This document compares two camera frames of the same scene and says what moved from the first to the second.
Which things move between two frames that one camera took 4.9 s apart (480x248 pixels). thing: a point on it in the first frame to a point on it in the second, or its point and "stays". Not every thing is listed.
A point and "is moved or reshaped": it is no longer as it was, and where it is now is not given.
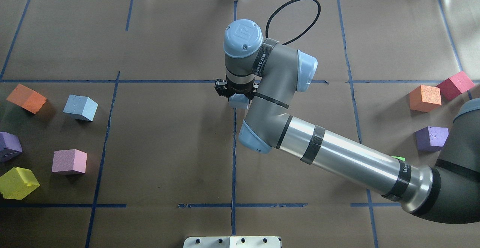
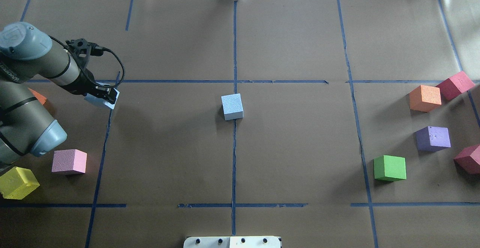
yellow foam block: [17, 183] stays
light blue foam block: [80, 108] to [101, 99]
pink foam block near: [68, 160] stays
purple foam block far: [431, 139] stays
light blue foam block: [238, 101] is moved or reshaped
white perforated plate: [232, 242] stays
